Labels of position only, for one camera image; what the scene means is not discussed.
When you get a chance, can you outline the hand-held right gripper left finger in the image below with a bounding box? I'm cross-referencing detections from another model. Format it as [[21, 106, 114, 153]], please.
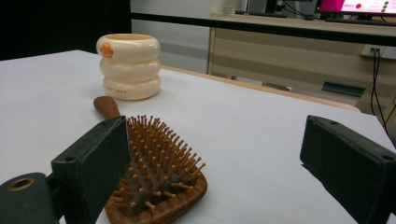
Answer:
[[50, 115, 132, 224]]

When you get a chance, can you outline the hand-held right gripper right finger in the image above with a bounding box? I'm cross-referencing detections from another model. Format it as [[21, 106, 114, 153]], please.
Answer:
[[300, 114, 396, 224]]

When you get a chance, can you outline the wooden paddle hairbrush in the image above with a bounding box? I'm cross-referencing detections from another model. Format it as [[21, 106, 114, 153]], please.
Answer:
[[92, 95, 208, 224]]

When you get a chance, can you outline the cream ringed cup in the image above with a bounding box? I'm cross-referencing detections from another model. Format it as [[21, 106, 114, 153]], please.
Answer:
[[95, 33, 162, 102]]

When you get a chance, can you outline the white table mat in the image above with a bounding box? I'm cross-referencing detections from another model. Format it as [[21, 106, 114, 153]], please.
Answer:
[[0, 49, 396, 224]]

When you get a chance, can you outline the light wooden desk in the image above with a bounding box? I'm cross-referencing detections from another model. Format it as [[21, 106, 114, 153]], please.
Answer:
[[207, 12, 396, 105]]

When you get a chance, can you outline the white cabinet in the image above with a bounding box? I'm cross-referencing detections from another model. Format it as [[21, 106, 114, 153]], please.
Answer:
[[130, 0, 247, 75]]

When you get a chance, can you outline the computer monitor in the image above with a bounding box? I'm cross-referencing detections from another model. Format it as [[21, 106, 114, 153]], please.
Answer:
[[314, 0, 396, 17]]

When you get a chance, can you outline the black keyboard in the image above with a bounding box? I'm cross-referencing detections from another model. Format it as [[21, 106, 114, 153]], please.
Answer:
[[234, 9, 290, 19]]

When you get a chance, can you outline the dark drawer handle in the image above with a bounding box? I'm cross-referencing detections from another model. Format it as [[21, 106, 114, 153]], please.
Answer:
[[321, 80, 367, 98]]

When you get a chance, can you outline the black power cable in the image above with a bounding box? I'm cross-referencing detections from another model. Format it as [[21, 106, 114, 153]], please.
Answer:
[[369, 48, 375, 117], [375, 48, 390, 135]]

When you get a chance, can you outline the white wall socket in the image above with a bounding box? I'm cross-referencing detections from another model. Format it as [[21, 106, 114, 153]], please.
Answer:
[[360, 44, 396, 61]]

